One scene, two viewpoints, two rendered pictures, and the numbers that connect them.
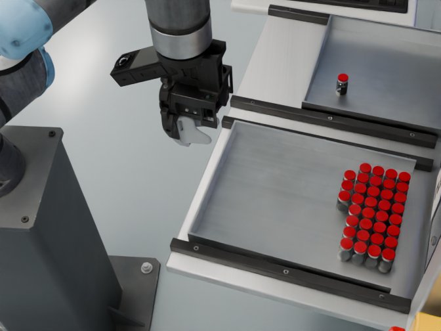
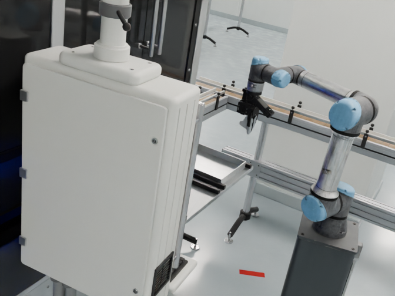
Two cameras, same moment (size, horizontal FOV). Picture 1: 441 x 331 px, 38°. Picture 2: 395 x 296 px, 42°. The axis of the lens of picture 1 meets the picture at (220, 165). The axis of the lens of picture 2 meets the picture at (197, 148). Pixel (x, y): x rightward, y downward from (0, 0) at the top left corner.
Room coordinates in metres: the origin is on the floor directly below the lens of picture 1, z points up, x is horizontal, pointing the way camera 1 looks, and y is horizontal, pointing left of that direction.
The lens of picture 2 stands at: (2.85, -0.02, 1.99)
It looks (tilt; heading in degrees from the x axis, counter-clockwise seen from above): 25 degrees down; 184
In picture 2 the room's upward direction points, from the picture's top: 9 degrees clockwise
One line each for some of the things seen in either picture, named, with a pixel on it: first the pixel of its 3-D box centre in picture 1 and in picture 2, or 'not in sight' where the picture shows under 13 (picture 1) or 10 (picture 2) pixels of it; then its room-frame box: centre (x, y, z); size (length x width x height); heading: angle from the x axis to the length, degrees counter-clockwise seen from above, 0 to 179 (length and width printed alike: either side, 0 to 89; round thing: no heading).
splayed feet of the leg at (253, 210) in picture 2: not in sight; (244, 219); (-0.30, 0.17, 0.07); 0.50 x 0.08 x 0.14; 158
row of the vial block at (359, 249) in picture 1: (367, 214); not in sight; (0.56, -0.24, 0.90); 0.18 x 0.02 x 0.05; 157
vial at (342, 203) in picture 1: (343, 202); not in sight; (0.59, -0.21, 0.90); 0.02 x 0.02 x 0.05
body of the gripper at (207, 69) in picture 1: (192, 76); (250, 102); (0.60, 0.03, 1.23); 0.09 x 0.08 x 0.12; 67
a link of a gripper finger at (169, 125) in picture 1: (173, 113); not in sight; (0.59, 0.06, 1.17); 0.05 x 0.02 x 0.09; 157
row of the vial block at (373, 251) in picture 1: (381, 217); not in sight; (0.56, -0.26, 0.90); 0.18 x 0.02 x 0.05; 157
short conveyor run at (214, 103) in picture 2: not in sight; (193, 107); (-0.03, -0.29, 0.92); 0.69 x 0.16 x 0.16; 158
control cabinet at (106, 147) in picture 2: not in sight; (101, 180); (1.49, -0.39, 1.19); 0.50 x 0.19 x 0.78; 72
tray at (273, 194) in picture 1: (304, 201); (202, 161); (0.61, -0.14, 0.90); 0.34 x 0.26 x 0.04; 67
